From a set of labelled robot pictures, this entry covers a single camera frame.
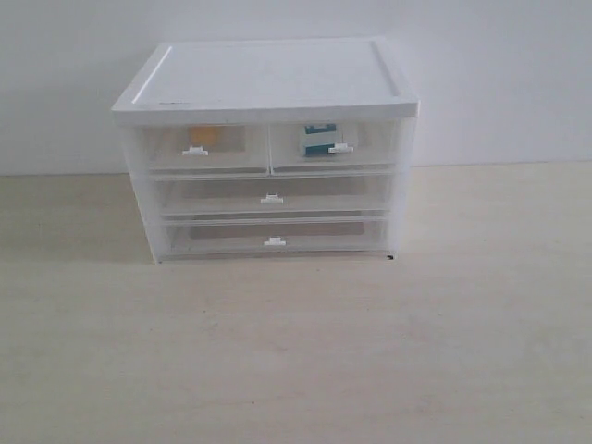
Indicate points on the white plastic drawer cabinet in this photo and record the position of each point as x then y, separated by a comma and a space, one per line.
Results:
262, 83

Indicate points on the clear bottom drawer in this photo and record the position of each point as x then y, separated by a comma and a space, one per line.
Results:
296, 235

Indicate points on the clear drawer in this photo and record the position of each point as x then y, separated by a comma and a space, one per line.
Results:
296, 235
376, 150
205, 150
199, 197

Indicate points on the white capped small bottle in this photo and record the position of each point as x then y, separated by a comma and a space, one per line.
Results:
328, 139

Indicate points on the yellow cheese wedge block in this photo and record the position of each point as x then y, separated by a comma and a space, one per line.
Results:
204, 136

